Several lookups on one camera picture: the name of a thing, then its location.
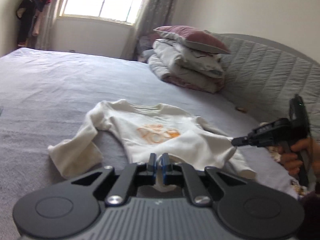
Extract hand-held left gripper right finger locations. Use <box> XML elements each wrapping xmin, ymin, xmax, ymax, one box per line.
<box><xmin>160</xmin><ymin>153</ymin><xmax>247</xmax><ymax>207</ymax></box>

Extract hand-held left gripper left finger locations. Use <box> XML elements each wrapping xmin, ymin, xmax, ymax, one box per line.
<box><xmin>71</xmin><ymin>153</ymin><xmax>158</xmax><ymax>207</ymax></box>

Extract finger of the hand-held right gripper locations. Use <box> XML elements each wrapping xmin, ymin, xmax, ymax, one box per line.
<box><xmin>231</xmin><ymin>135</ymin><xmax>258</xmax><ymax>147</ymax></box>

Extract white long-sleeve shirt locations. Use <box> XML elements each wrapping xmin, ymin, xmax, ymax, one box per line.
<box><xmin>47</xmin><ymin>99</ymin><xmax>257</xmax><ymax>192</ymax></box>

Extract hanging clothes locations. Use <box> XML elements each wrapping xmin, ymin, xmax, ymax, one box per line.
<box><xmin>16</xmin><ymin>0</ymin><xmax>53</xmax><ymax>47</ymax></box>

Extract person's right hand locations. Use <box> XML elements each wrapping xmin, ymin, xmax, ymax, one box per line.
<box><xmin>279</xmin><ymin>137</ymin><xmax>320</xmax><ymax>179</ymax></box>

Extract brown floral cloth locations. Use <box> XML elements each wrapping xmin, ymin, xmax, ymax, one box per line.
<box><xmin>259</xmin><ymin>121</ymin><xmax>308</xmax><ymax>198</ymax></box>

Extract quilted grey headboard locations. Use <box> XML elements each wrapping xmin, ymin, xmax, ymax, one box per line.
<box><xmin>217</xmin><ymin>33</ymin><xmax>320</xmax><ymax>140</ymax></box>

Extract folded grey quilt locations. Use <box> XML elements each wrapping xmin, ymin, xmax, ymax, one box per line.
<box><xmin>148</xmin><ymin>55</ymin><xmax>225</xmax><ymax>94</ymax></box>

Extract printed grey pillow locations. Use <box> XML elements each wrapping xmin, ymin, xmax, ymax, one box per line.
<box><xmin>152</xmin><ymin>39</ymin><xmax>224</xmax><ymax>78</ymax></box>

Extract maroon pillow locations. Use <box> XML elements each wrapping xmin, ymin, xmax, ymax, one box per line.
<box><xmin>153</xmin><ymin>25</ymin><xmax>232</xmax><ymax>55</ymax></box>

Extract dark grey bundled cloth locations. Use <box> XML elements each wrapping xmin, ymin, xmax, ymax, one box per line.
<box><xmin>137</xmin><ymin>36</ymin><xmax>155</xmax><ymax>63</ymax></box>

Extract bed with grey blanket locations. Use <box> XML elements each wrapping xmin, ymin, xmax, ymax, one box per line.
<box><xmin>0</xmin><ymin>47</ymin><xmax>300</xmax><ymax>240</ymax></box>

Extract grey patterned curtain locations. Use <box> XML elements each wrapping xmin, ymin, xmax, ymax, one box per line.
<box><xmin>122</xmin><ymin>0</ymin><xmax>183</xmax><ymax>62</ymax></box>
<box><xmin>37</xmin><ymin>0</ymin><xmax>73</xmax><ymax>49</ymax></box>

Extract window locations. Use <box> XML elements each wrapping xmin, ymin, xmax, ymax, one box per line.
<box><xmin>60</xmin><ymin>0</ymin><xmax>150</xmax><ymax>25</ymax></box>

